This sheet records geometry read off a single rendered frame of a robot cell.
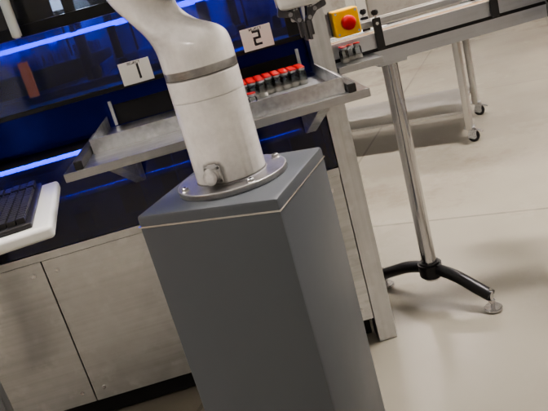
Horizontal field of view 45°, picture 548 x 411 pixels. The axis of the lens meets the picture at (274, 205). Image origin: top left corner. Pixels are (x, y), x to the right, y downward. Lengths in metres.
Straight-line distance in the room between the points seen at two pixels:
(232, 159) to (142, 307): 1.06
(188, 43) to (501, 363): 1.35
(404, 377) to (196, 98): 1.22
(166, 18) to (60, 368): 1.35
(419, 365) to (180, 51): 1.31
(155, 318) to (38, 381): 0.41
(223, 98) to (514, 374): 1.24
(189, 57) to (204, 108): 0.08
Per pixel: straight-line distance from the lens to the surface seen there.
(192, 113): 1.04
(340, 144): 1.92
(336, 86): 1.51
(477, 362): 2.02
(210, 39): 1.03
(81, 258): 1.99
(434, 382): 1.97
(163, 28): 1.05
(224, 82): 1.04
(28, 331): 2.12
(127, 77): 1.85
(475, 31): 2.12
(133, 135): 1.61
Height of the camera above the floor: 1.15
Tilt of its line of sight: 18 degrees down
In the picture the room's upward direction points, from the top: 15 degrees counter-clockwise
